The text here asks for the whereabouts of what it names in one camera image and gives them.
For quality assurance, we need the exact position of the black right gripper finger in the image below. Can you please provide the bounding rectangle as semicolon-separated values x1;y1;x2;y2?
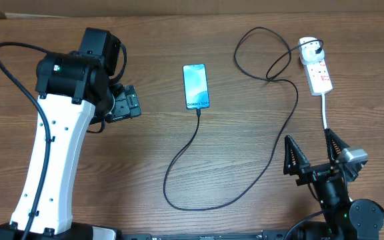
324;128;349;163
283;135;310;175

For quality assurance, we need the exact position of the black Samsung Galaxy smartphone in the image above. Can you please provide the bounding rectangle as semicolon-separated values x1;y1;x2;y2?
183;64;210;109

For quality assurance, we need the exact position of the black USB charging cable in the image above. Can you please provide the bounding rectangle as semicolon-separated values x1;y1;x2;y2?
162;26;325;212

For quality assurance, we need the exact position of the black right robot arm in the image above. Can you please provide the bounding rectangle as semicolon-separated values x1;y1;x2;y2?
283;129;384;239

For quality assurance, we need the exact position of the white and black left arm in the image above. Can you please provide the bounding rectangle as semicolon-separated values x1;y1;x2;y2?
0;28;141;239

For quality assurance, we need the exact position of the white power strip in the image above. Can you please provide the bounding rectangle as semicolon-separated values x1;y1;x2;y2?
304;60;333;96

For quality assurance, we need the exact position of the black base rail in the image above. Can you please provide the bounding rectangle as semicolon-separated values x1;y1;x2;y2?
117;229;305;240

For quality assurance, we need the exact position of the white USB wall charger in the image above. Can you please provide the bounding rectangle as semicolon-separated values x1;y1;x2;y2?
298;37;325;65

